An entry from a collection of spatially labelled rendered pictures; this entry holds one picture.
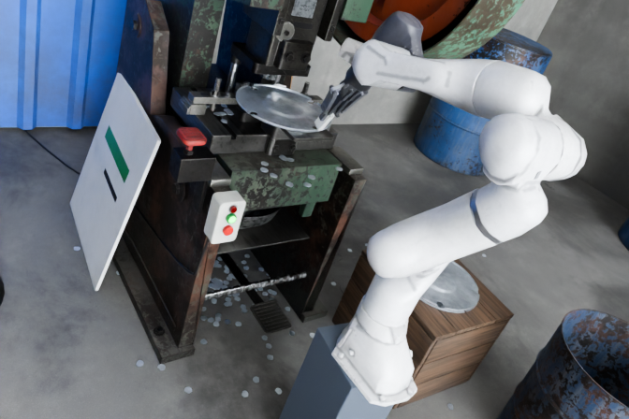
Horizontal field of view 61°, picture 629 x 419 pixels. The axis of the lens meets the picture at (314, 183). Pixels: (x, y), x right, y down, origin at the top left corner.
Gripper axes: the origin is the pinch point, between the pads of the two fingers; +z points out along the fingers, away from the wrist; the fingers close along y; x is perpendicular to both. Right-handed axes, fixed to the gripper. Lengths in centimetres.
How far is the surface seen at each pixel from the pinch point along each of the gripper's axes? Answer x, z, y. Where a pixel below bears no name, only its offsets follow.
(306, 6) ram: 27.1, -15.1, -2.3
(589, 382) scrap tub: -91, -3, 44
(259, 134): 6.5, 15.7, -10.5
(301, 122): 3.3, 5.7, -2.7
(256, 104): 13.2, 10.3, -11.4
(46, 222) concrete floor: 31, 105, -50
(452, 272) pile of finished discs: -47, 29, 55
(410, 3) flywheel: 26.3, -22.2, 33.6
